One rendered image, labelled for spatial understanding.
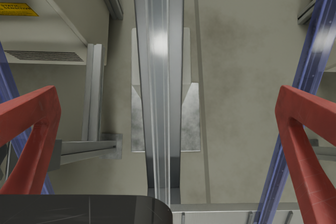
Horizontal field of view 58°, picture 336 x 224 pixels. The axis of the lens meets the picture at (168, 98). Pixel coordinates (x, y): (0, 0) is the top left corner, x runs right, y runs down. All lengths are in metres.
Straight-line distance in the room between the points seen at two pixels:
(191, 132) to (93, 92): 0.43
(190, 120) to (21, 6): 0.68
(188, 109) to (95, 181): 0.42
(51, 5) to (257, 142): 0.83
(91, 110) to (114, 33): 0.45
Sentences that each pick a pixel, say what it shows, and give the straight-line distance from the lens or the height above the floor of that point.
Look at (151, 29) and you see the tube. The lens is 0.19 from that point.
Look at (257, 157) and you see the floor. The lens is 1.16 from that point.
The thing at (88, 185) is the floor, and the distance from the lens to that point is 1.16.
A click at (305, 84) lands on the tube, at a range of 0.23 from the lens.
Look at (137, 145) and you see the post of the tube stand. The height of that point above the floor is 0.01.
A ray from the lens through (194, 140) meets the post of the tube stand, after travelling 1.11.
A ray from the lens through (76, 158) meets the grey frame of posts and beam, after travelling 0.65.
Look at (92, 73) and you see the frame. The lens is 0.84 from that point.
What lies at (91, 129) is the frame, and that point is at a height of 0.32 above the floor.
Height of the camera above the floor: 1.11
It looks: 82 degrees down
